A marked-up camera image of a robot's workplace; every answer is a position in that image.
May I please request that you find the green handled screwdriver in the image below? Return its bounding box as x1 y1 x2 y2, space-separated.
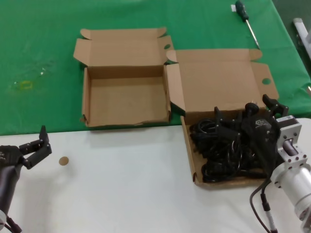
234 0 260 49

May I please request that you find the cardboard box with torn rim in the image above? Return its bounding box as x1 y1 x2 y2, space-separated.
72 26 174 128

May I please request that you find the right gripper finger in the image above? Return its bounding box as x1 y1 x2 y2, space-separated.
262 94 289 118
214 106 241 144

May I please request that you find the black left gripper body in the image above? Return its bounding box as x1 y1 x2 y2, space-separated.
0 145 27 170

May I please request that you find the cardboard box with open lid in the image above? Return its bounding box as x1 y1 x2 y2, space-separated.
166 48 279 188

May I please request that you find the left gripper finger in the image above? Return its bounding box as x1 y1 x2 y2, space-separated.
23 145 52 170
18 125 51 156

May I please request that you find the plain black right arm cable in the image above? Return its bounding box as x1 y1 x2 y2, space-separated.
248 178 272 233

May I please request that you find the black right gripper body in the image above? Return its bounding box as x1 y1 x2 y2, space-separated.
242 114 281 175

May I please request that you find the right arm cable silver connector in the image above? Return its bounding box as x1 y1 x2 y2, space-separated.
260 191 279 233

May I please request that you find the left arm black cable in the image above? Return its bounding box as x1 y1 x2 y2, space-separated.
4 215 23 233

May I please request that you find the green tablecloth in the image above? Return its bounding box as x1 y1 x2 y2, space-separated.
0 0 311 136

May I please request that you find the grey metal post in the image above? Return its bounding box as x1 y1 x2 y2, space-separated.
293 18 311 56

